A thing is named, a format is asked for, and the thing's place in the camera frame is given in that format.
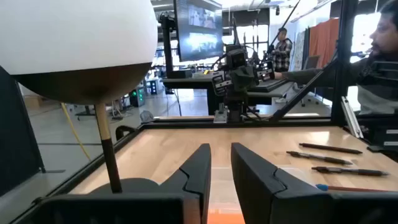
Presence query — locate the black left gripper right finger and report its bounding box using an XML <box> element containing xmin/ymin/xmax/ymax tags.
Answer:
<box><xmin>230</xmin><ymin>142</ymin><xmax>331</xmax><ymax>224</ymax></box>

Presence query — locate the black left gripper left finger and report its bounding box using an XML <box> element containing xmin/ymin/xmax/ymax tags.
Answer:
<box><xmin>158</xmin><ymin>143</ymin><xmax>213</xmax><ymax>224</ymax></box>

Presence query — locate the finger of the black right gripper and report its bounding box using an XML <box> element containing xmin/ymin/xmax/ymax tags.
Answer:
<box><xmin>254</xmin><ymin>60</ymin><xmax>276</xmax><ymax>82</ymax></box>
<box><xmin>212</xmin><ymin>70</ymin><xmax>233</xmax><ymax>96</ymax></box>

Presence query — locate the orange plastic box lid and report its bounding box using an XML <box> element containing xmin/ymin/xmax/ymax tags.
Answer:
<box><xmin>207</xmin><ymin>207</ymin><xmax>246</xmax><ymax>224</ymax></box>

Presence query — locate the black box with white labels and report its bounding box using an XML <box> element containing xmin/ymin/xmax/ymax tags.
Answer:
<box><xmin>366</xmin><ymin>123</ymin><xmax>398</xmax><ymax>154</ymax></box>

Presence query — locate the person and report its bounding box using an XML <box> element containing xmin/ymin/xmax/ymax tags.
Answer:
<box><xmin>269</xmin><ymin>27</ymin><xmax>294</xmax><ymax>73</ymax></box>
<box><xmin>274</xmin><ymin>0</ymin><xmax>398</xmax><ymax>115</ymax></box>

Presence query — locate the black background desk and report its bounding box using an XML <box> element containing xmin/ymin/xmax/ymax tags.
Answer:
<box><xmin>161</xmin><ymin>77</ymin><xmax>295</xmax><ymax>116</ymax></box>

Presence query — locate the black boom pole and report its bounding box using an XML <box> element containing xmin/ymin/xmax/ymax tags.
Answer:
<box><xmin>267</xmin><ymin>0</ymin><xmax>302</xmax><ymax>49</ymax></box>

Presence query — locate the large black display screen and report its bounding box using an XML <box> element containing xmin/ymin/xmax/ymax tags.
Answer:
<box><xmin>173</xmin><ymin>0</ymin><xmax>224</xmax><ymax>62</ymax></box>

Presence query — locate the orange curtain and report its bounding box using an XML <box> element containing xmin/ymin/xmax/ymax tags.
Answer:
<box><xmin>308</xmin><ymin>17</ymin><xmax>340</xmax><ymax>69</ymax></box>

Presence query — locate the black clamp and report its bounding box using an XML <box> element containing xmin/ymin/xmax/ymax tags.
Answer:
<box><xmin>115</xmin><ymin>125</ymin><xmax>137</xmax><ymax>141</ymax></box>

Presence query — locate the device with green lights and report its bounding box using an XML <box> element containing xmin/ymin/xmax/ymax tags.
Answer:
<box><xmin>128</xmin><ymin>88</ymin><xmax>146</xmax><ymax>108</ymax></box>

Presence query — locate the brown pencil with blue cap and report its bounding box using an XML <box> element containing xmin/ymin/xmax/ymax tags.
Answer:
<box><xmin>315</xmin><ymin>184</ymin><xmax>393</xmax><ymax>194</ymax></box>

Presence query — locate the silver aluminium bar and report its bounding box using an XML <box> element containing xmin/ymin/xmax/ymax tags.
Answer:
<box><xmin>340</xmin><ymin>96</ymin><xmax>364</xmax><ymax>139</ymax></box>

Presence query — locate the white globe lamp on stand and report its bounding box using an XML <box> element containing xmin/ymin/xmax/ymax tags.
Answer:
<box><xmin>0</xmin><ymin>0</ymin><xmax>162</xmax><ymax>195</ymax></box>

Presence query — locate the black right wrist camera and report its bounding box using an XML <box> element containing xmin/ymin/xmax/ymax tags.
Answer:
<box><xmin>226</xmin><ymin>47</ymin><xmax>248</xmax><ymax>68</ymax></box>

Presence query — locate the black display post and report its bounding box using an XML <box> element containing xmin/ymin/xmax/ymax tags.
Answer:
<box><xmin>159</xmin><ymin>12</ymin><xmax>193</xmax><ymax>79</ymax></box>

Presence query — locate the black aluminium rig frame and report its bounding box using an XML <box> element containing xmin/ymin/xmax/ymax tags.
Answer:
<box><xmin>12</xmin><ymin>0</ymin><xmax>398</xmax><ymax>223</ymax></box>

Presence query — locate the yellow cable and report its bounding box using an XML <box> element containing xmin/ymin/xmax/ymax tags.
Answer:
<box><xmin>60</xmin><ymin>102</ymin><xmax>91</xmax><ymax>161</ymax></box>

